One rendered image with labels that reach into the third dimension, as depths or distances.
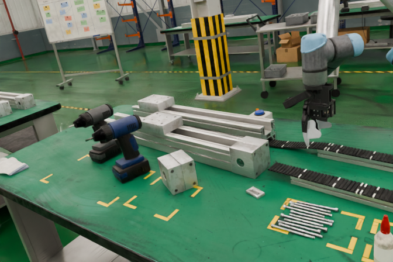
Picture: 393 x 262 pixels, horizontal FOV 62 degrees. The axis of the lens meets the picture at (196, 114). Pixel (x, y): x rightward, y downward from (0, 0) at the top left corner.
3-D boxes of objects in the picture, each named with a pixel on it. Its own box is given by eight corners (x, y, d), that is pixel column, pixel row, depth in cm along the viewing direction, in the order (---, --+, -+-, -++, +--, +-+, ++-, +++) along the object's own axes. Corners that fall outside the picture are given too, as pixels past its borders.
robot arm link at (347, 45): (341, 44, 113) (313, 50, 111) (360, 26, 102) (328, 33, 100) (350, 65, 110) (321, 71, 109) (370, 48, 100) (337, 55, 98)
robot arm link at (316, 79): (297, 72, 104) (309, 66, 109) (298, 86, 105) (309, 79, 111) (321, 73, 99) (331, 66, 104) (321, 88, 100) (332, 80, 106)
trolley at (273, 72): (341, 83, 428) (340, 3, 395) (340, 97, 382) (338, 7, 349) (263, 86, 473) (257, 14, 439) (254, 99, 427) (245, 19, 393)
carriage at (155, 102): (176, 109, 167) (173, 96, 165) (159, 116, 160) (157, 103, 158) (155, 106, 178) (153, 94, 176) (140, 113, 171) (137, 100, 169)
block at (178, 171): (204, 182, 108) (200, 157, 105) (173, 195, 104) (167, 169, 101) (192, 171, 117) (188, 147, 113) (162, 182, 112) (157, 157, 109)
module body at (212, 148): (248, 159, 118) (246, 138, 115) (232, 172, 111) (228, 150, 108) (121, 127, 172) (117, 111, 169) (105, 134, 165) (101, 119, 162)
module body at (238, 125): (275, 138, 130) (273, 119, 127) (262, 149, 124) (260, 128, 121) (149, 114, 184) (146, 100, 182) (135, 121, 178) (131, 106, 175)
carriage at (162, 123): (184, 130, 138) (182, 116, 135) (165, 141, 131) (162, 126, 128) (159, 125, 149) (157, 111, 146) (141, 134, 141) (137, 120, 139)
